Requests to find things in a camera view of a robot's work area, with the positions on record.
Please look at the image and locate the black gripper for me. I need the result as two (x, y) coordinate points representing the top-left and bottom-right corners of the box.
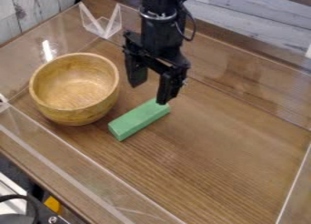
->
(124, 12), (189, 105)

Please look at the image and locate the green rectangular block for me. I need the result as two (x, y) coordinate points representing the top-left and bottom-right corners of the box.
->
(108, 99), (169, 141)

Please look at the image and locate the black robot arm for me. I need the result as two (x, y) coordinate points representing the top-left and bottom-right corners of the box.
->
(122, 0), (196, 105)

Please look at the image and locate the brown wooden bowl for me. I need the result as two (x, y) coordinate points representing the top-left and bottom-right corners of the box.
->
(29, 53), (120, 126)

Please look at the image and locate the clear acrylic front barrier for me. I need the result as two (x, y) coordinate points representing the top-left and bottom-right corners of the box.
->
(0, 97), (185, 224)

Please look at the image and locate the yellow black device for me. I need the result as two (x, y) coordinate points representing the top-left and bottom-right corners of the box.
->
(38, 196), (72, 224)

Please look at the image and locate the clear acrylic corner bracket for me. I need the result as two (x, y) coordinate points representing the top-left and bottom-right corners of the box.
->
(78, 3), (121, 39)

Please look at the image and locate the black cable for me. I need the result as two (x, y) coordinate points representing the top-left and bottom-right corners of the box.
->
(0, 194), (41, 224)

